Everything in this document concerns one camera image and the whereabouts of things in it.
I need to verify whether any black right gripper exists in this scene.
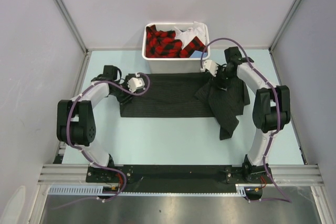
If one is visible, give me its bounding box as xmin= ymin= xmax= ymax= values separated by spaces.
xmin=209 ymin=62 xmax=236 ymax=91

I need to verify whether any dark pinstriped long sleeve shirt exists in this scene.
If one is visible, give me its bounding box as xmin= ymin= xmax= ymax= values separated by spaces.
xmin=120 ymin=73 xmax=250 ymax=140

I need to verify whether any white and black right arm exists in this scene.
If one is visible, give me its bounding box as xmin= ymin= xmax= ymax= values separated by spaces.
xmin=202 ymin=47 xmax=291 ymax=183

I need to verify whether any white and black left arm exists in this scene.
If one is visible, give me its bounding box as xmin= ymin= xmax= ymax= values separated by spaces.
xmin=57 ymin=65 xmax=144 ymax=182

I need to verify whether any light blue shirt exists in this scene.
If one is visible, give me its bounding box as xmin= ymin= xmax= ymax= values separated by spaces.
xmin=190 ymin=51 xmax=209 ymax=59

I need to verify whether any white plastic bin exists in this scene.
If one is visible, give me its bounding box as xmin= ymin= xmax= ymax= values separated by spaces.
xmin=142 ymin=22 xmax=211 ymax=73

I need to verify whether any white shirt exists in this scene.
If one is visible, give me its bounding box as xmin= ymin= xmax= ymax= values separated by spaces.
xmin=173 ymin=22 xmax=206 ymax=49

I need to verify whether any red black plaid shirt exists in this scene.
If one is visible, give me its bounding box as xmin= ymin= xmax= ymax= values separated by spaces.
xmin=144 ymin=25 xmax=205 ymax=59

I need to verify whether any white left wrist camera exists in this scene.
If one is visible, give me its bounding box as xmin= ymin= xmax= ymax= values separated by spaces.
xmin=127 ymin=73 xmax=145 ymax=93

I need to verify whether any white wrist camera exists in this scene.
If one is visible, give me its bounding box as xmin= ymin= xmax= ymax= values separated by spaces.
xmin=201 ymin=60 xmax=219 ymax=77
xmin=127 ymin=73 xmax=145 ymax=93

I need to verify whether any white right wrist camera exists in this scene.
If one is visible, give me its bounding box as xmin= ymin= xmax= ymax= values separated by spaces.
xmin=201 ymin=60 xmax=219 ymax=77

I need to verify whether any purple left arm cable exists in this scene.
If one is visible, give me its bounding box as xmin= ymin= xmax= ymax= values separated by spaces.
xmin=51 ymin=72 xmax=152 ymax=210

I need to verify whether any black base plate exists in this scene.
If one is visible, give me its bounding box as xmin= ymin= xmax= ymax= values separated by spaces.
xmin=86 ymin=164 xmax=275 ymax=184

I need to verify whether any aluminium frame rail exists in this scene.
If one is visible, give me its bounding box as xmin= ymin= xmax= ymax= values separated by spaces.
xmin=37 ymin=164 xmax=324 ymax=186

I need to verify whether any white slotted cable duct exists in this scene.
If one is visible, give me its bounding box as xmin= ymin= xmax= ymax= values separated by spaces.
xmin=48 ymin=185 xmax=246 ymax=197

